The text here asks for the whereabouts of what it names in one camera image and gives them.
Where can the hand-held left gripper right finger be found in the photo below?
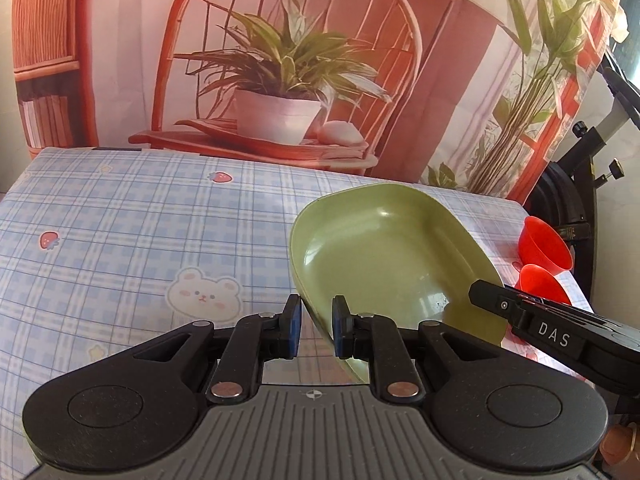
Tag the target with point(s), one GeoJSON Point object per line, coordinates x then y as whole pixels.
{"type": "Point", "coordinates": [341, 328]}

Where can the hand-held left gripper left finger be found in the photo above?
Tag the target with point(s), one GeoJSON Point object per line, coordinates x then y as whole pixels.
{"type": "Point", "coordinates": [295, 324]}

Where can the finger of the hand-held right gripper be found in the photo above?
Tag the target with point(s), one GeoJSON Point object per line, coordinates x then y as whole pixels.
{"type": "Point", "coordinates": [492, 299]}

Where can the green oval plate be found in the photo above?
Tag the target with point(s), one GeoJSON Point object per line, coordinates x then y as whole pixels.
{"type": "Point", "coordinates": [395, 255]}

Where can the person's right hand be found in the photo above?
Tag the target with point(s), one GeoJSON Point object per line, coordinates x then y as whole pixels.
{"type": "Point", "coordinates": [617, 446]}

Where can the red plastic bowl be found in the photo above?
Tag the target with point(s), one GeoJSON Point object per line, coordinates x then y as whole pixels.
{"type": "Point", "coordinates": [544, 247]}
{"type": "Point", "coordinates": [544, 286]}

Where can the black exercise bike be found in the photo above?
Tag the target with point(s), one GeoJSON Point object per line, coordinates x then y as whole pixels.
{"type": "Point", "coordinates": [575, 200]}

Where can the blue plaid tablecloth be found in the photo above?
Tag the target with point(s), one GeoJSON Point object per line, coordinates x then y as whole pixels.
{"type": "Point", "coordinates": [125, 240]}

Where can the printed chair and plant backdrop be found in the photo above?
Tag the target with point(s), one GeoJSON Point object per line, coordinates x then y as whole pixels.
{"type": "Point", "coordinates": [310, 60]}

